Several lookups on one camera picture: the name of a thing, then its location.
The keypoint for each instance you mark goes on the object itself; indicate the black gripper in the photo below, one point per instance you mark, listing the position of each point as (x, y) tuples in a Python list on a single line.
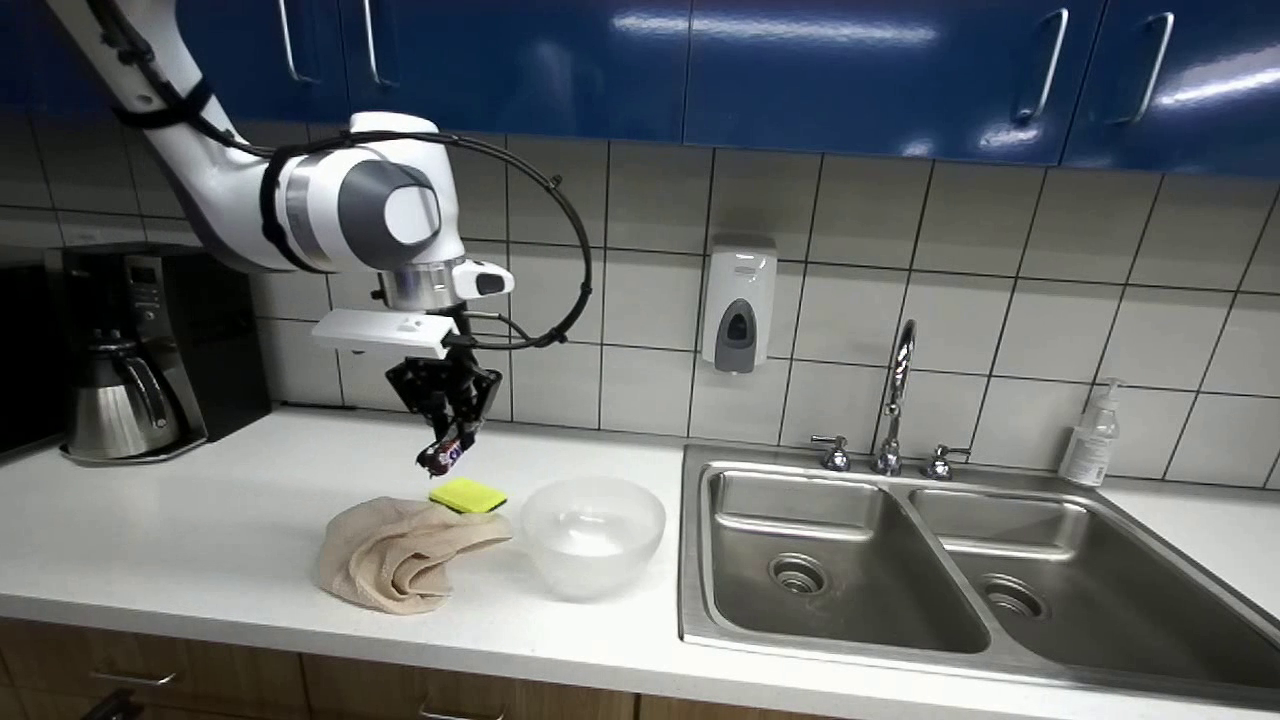
[(440, 373)]

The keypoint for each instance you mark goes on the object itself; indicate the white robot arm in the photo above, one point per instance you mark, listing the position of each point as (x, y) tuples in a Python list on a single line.
[(335, 202)]

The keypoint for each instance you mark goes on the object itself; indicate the clear plastic bowl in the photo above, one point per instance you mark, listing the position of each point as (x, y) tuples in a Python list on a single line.
[(595, 542)]

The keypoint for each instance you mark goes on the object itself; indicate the yellow sponge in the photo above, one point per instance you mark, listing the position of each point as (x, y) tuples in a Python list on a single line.
[(471, 494)]

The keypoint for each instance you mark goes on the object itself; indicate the beige cloth towel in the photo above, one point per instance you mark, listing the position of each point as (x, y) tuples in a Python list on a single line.
[(394, 553)]

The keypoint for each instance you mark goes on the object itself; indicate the black coffee maker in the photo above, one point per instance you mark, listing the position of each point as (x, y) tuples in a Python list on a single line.
[(200, 332)]

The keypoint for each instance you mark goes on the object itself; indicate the wooden drawer front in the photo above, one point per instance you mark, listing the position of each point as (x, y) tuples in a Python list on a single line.
[(200, 667), (464, 691)]

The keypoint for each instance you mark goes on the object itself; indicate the steel coffee carafe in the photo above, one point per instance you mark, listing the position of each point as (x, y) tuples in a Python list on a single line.
[(117, 402)]

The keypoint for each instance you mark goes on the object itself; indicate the blue cabinet door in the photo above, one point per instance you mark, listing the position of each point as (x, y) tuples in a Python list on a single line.
[(533, 65), (1203, 93), (866, 81), (253, 62)]

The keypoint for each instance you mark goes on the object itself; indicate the black appliance box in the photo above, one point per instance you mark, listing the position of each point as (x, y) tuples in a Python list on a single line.
[(26, 363)]

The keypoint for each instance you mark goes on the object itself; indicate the chrome faucet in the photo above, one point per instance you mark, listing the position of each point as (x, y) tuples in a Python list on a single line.
[(893, 402)]

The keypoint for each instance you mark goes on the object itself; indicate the stainless steel double sink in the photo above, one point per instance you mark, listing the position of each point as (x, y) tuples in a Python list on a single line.
[(962, 586)]

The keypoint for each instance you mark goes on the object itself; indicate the clear plastic soap bottle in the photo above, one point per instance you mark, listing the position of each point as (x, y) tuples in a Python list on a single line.
[(1088, 447)]

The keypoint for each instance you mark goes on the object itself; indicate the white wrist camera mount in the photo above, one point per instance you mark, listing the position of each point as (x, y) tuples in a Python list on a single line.
[(383, 332)]

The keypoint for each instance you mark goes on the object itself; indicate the white wall soap dispenser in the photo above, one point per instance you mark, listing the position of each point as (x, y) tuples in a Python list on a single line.
[(739, 307)]

